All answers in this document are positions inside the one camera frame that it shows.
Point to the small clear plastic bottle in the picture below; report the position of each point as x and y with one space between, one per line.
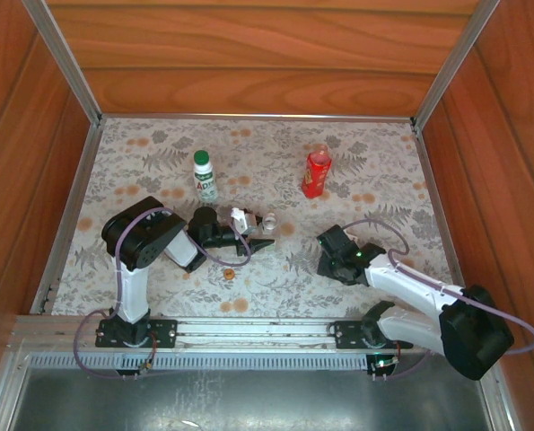
270 223

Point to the orange bottle cap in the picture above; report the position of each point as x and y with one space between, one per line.
228 274

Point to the white bottle with green label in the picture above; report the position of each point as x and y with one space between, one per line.
206 184

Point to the green bottle cap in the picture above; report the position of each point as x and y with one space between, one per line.
201 156

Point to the red label plastic bottle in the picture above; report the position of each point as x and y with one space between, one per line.
316 175

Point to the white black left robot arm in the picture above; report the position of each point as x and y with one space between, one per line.
132 292

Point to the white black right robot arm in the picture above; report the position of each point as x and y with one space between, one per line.
410 285

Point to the floral patterned tablecloth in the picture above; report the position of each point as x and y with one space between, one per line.
127 148

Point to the grey metal sheet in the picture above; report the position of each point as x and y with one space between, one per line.
248 404

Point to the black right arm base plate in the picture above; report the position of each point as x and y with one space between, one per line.
347 336

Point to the long aluminium mounting rail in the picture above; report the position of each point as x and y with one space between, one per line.
248 330

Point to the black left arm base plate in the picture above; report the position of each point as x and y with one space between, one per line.
163 339

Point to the aluminium frame post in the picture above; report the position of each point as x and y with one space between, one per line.
64 58
459 54

